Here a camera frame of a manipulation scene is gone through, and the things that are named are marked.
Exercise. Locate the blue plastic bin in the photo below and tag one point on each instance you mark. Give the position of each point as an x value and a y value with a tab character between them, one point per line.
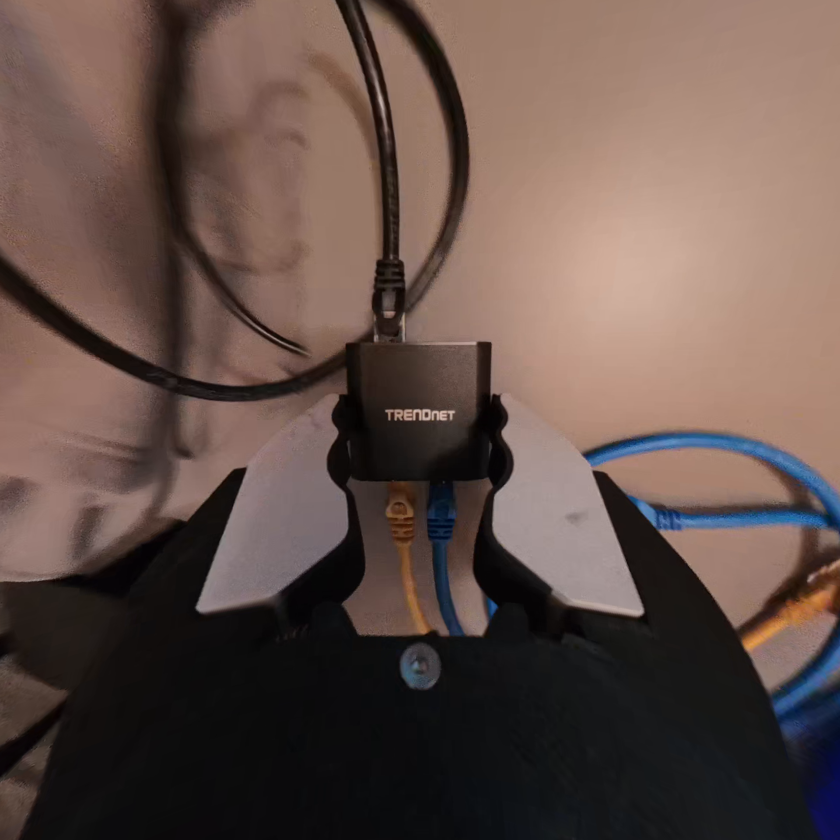
817	787

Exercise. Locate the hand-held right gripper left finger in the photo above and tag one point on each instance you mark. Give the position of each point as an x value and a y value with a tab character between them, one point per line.
282	525

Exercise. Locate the black network switch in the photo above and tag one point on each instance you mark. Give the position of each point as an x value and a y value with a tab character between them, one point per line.
420	394

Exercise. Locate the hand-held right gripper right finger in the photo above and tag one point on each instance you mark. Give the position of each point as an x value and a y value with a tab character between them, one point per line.
564	525

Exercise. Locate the grey desk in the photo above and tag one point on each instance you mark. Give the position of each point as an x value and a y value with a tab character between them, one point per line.
656	262

